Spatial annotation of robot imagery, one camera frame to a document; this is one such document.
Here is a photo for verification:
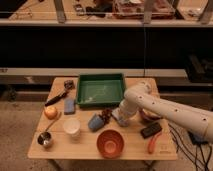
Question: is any black pedal box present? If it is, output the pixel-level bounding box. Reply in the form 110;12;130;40
189;132;207;145

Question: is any orange apple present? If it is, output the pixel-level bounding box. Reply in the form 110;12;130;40
44;106;58;120

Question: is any dark red bowl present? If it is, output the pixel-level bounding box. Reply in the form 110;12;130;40
139;110;161;122

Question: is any white paper cup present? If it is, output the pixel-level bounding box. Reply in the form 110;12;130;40
63;118;80;137

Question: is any green plastic tray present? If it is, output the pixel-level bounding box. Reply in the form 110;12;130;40
76;73;126;108

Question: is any small metal pot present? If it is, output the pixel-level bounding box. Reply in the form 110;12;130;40
37;113;61;148

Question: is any blue sponge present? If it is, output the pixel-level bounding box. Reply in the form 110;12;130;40
64;98;75;115

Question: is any black rectangular block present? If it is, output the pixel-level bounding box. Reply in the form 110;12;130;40
140;122;162;138

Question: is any blue plastic cup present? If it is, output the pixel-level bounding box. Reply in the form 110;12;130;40
88;114;104;132

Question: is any orange carrot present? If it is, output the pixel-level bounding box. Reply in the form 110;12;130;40
147;132;162;154

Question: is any orange plastic bowl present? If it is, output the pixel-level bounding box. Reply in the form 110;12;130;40
96;130;124;159

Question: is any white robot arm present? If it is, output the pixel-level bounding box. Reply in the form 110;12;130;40
119;81;213;143

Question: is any small dark toy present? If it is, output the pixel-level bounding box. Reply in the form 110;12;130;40
64;80;74;89

